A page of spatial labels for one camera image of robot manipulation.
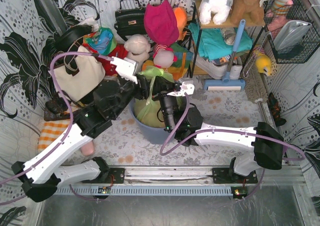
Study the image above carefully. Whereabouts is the green plastic trash bag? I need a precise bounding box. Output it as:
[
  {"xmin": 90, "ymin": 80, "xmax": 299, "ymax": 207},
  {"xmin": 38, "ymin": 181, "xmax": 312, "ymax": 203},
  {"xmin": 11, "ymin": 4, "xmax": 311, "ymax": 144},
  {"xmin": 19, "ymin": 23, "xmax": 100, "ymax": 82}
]
[{"xmin": 134, "ymin": 66, "xmax": 174, "ymax": 128}]

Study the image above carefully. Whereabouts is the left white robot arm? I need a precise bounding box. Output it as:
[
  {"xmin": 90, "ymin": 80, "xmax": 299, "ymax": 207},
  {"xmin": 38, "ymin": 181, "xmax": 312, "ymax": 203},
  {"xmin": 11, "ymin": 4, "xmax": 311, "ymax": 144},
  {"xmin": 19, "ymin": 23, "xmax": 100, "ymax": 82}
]
[{"xmin": 11, "ymin": 75, "xmax": 150, "ymax": 202}]

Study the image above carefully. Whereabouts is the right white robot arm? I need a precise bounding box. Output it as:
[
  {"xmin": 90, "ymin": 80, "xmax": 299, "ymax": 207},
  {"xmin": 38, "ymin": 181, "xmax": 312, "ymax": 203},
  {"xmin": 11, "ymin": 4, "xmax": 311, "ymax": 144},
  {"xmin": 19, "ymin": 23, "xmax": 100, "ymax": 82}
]
[{"xmin": 150, "ymin": 76, "xmax": 284, "ymax": 184}]

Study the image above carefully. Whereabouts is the blue plastic trash bin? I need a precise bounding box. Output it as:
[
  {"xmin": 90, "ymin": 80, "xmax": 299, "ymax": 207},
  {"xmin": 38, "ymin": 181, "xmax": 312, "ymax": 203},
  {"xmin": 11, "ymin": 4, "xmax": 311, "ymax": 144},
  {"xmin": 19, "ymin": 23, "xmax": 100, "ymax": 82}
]
[{"xmin": 128, "ymin": 99, "xmax": 169, "ymax": 145}]

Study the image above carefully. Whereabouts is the cream canvas tote bag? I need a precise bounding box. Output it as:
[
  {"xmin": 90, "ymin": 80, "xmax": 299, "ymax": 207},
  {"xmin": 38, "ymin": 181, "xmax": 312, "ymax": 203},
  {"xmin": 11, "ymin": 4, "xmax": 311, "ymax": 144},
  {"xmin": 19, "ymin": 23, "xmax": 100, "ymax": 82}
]
[{"xmin": 54, "ymin": 55, "xmax": 106, "ymax": 101}]

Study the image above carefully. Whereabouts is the colourful rainbow bag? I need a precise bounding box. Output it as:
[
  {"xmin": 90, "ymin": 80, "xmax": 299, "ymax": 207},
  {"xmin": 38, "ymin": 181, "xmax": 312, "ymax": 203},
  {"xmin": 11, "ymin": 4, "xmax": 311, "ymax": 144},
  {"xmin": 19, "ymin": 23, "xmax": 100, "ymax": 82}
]
[{"xmin": 82, "ymin": 27, "xmax": 117, "ymax": 56}]

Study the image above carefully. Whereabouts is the magenta hanging cloth bag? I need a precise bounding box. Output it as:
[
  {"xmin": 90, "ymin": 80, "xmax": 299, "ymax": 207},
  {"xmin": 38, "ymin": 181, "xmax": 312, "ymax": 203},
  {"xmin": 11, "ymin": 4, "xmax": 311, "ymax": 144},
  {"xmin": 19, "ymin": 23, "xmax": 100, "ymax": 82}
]
[{"xmin": 143, "ymin": 0, "xmax": 179, "ymax": 47}]

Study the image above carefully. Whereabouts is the rainbow striped folded cloth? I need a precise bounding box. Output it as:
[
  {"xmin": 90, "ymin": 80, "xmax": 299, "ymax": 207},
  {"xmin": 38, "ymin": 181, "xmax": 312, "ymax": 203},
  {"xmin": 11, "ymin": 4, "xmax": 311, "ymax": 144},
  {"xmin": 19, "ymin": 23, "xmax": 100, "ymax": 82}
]
[{"xmin": 142, "ymin": 43, "xmax": 194, "ymax": 80}]

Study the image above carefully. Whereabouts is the pink and white plush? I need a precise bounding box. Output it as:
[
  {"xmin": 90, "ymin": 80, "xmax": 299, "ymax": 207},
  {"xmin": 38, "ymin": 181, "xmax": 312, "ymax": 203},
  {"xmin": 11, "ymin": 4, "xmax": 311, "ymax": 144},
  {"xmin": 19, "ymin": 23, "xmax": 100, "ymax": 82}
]
[{"xmin": 153, "ymin": 44, "xmax": 178, "ymax": 69}]

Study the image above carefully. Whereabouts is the large white sheep plush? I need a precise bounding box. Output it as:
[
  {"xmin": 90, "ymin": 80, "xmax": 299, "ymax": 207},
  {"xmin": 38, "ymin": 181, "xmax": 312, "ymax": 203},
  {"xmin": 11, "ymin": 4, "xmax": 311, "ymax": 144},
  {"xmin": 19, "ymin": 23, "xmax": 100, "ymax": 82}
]
[{"xmin": 124, "ymin": 34, "xmax": 151, "ymax": 64}]

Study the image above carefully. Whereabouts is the red folded cloth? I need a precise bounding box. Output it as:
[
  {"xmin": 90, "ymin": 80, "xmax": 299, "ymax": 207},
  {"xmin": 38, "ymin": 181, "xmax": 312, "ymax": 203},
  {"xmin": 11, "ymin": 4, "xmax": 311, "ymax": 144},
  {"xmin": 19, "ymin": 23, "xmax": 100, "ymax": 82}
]
[{"xmin": 99, "ymin": 44, "xmax": 129, "ymax": 76}]

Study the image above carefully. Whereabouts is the pink eyeglass case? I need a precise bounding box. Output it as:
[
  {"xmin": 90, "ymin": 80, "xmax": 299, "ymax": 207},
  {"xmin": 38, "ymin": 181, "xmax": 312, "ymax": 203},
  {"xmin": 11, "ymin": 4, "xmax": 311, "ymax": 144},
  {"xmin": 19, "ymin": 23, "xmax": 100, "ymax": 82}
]
[{"xmin": 80, "ymin": 140, "xmax": 95, "ymax": 156}]

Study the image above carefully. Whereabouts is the teal folded cloth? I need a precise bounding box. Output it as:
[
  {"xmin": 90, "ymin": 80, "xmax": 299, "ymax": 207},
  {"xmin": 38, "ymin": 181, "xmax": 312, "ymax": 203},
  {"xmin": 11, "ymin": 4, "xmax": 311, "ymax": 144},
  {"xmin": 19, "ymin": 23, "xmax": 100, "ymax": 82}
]
[{"xmin": 198, "ymin": 29, "xmax": 253, "ymax": 60}]

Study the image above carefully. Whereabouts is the orange checkered towel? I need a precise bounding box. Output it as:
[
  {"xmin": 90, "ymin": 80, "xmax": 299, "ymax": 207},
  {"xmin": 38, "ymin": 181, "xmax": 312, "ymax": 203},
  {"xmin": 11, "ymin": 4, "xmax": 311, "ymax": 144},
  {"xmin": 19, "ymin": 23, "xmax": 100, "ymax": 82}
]
[{"xmin": 37, "ymin": 119, "xmax": 70, "ymax": 153}]

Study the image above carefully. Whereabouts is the black metal shelf rack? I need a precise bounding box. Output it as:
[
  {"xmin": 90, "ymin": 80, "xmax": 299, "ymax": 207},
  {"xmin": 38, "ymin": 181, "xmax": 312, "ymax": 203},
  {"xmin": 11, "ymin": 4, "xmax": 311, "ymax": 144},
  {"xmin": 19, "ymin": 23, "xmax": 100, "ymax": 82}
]
[{"xmin": 188, "ymin": 0, "xmax": 266, "ymax": 78}]

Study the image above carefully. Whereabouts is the black leather handbag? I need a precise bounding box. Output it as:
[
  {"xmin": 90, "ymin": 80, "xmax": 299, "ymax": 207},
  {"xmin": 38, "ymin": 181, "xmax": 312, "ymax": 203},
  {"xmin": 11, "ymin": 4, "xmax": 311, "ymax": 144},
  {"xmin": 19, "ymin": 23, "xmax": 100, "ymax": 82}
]
[{"xmin": 114, "ymin": 0, "xmax": 147, "ymax": 42}]

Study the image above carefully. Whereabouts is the white shoe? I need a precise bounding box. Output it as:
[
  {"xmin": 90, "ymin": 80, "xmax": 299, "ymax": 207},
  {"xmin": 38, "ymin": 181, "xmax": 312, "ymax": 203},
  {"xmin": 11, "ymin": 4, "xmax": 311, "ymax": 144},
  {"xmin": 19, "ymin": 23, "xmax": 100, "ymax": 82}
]
[{"xmin": 195, "ymin": 57, "xmax": 243, "ymax": 80}]

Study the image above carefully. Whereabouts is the orange plush toy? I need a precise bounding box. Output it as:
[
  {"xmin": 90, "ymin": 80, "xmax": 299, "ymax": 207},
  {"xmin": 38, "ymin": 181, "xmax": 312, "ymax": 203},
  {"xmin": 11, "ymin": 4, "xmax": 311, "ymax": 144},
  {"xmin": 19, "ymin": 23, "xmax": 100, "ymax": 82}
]
[{"xmin": 173, "ymin": 7, "xmax": 187, "ymax": 41}]

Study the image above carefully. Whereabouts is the black round hat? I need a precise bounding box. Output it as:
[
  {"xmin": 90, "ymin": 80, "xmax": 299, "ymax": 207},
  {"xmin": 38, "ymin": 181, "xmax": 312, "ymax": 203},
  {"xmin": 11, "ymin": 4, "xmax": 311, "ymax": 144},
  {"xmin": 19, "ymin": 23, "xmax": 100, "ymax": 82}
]
[{"xmin": 54, "ymin": 25, "xmax": 93, "ymax": 52}]

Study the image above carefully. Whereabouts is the white dog plush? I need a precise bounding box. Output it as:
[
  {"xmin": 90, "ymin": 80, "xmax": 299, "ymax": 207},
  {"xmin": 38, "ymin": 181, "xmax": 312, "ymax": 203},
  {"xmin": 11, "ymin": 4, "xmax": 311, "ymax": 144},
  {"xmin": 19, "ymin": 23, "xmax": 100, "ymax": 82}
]
[{"xmin": 199, "ymin": 0, "xmax": 233, "ymax": 25}]

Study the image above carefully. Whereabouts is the yellow duck plush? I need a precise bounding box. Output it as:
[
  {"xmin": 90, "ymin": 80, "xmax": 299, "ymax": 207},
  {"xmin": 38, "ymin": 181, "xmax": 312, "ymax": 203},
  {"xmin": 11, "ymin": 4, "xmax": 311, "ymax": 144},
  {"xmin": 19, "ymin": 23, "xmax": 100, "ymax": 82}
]
[{"xmin": 253, "ymin": 47, "xmax": 272, "ymax": 76}]

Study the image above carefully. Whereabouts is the dark butterfly toy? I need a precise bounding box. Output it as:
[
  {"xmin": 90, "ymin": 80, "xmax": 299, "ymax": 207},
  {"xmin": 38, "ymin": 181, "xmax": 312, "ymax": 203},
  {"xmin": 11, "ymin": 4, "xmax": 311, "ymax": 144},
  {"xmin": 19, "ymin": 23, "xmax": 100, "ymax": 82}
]
[{"xmin": 267, "ymin": 92, "xmax": 287, "ymax": 127}]

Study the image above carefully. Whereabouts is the brown teddy bear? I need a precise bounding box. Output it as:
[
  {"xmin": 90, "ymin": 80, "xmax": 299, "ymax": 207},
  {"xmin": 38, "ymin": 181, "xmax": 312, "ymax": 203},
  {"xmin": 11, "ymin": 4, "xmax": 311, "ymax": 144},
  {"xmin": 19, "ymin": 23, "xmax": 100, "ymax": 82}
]
[{"xmin": 230, "ymin": 0, "xmax": 264, "ymax": 25}]

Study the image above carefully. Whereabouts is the silver foil pouch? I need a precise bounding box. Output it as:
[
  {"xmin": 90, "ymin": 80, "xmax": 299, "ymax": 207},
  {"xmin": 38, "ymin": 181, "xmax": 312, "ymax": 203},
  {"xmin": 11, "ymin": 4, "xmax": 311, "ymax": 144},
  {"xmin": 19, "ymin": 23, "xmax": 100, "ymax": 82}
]
[{"xmin": 273, "ymin": 20, "xmax": 312, "ymax": 51}]

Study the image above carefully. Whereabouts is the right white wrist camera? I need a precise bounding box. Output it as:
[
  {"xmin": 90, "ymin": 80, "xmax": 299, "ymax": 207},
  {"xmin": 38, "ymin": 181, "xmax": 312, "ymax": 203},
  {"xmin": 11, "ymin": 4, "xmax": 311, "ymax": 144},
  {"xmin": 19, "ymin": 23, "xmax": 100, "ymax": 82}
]
[{"xmin": 167, "ymin": 81, "xmax": 195, "ymax": 97}]

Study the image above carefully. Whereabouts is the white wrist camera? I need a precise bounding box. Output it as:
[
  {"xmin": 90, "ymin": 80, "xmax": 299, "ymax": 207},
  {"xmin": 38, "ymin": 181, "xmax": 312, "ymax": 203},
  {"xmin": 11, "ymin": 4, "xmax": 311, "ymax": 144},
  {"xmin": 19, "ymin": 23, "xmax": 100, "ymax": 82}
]
[
  {"xmin": 167, "ymin": 81, "xmax": 195, "ymax": 97},
  {"xmin": 110, "ymin": 57, "xmax": 139, "ymax": 84}
]

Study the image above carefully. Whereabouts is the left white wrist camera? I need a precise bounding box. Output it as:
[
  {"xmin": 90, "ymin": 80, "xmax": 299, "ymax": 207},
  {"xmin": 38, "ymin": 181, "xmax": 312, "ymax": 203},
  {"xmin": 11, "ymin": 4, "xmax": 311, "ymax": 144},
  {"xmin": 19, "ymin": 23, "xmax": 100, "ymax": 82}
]
[{"xmin": 110, "ymin": 57, "xmax": 139, "ymax": 84}]

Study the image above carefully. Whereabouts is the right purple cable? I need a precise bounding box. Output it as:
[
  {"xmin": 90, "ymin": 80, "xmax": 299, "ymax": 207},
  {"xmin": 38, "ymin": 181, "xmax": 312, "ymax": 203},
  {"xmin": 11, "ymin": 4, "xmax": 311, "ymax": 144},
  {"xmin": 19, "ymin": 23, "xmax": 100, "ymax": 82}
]
[{"xmin": 159, "ymin": 93, "xmax": 307, "ymax": 161}]

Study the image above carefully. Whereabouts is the purple cable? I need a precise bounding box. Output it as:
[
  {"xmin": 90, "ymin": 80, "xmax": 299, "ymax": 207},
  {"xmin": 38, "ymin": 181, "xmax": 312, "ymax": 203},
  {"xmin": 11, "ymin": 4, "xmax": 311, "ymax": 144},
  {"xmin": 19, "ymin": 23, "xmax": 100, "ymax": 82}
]
[
  {"xmin": 0, "ymin": 52, "xmax": 113, "ymax": 206},
  {"xmin": 159, "ymin": 93, "xmax": 307, "ymax": 161}
]

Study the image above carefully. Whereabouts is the blue handled floor mop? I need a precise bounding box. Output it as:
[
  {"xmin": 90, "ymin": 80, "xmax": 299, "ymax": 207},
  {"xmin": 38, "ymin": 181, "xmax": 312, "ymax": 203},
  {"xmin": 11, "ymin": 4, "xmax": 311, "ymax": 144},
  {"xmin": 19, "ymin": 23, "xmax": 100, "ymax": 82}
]
[{"xmin": 203, "ymin": 19, "xmax": 246, "ymax": 91}]

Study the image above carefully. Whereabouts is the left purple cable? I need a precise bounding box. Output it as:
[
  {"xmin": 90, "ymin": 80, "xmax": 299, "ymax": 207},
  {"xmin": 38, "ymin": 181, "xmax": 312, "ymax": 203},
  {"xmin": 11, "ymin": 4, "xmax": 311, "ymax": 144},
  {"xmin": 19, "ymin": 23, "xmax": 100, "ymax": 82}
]
[{"xmin": 0, "ymin": 52, "xmax": 113, "ymax": 206}]

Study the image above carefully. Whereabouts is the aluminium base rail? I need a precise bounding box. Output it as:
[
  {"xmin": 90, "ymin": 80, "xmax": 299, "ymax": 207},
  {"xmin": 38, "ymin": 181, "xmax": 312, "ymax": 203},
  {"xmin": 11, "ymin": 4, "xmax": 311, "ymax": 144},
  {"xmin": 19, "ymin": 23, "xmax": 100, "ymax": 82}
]
[{"xmin": 56, "ymin": 166, "xmax": 258, "ymax": 198}]

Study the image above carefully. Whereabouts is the black wire basket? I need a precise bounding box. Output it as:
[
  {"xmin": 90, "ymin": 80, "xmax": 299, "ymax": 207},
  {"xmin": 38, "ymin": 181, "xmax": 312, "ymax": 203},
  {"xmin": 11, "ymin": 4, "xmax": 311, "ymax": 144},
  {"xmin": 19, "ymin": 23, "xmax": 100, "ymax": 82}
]
[{"xmin": 264, "ymin": 0, "xmax": 320, "ymax": 64}]

